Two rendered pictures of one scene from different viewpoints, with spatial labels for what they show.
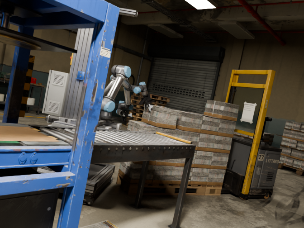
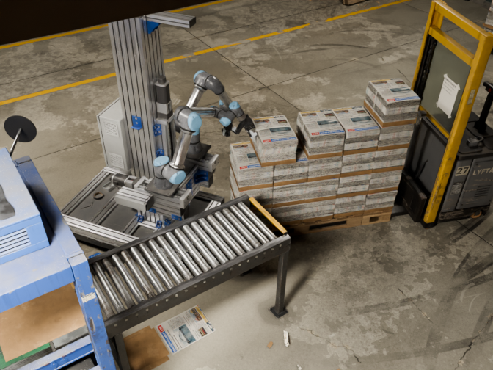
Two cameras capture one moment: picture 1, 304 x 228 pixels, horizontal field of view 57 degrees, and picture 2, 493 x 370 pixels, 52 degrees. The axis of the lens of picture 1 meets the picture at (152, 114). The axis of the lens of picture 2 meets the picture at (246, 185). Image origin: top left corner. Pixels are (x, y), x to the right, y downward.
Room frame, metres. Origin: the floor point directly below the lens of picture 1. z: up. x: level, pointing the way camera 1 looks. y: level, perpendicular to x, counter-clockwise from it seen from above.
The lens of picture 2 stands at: (0.10, -0.84, 3.24)
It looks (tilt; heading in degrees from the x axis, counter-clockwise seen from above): 39 degrees down; 16
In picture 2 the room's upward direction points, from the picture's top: 1 degrees clockwise
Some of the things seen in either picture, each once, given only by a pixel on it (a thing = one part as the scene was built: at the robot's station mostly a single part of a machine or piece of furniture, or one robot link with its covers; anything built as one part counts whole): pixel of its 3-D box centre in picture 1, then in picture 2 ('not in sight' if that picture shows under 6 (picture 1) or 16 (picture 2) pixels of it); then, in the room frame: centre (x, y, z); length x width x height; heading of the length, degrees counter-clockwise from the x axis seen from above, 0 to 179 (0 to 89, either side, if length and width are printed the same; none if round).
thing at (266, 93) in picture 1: (257, 132); (453, 139); (3.89, -1.49, 0.97); 0.09 x 0.09 x 1.75; 29
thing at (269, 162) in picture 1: (248, 166); (453, 166); (4.36, -1.65, 0.40); 0.69 x 0.55 x 0.80; 29
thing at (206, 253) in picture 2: (134, 139); (200, 247); (2.33, 0.10, 0.77); 0.47 x 0.05 x 0.05; 50
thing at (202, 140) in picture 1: (168, 159); (298, 186); (3.60, -0.32, 0.42); 1.17 x 0.39 x 0.83; 119
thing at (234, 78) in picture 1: (224, 124); (414, 99); (4.46, -1.17, 0.97); 0.09 x 0.09 x 1.75; 29
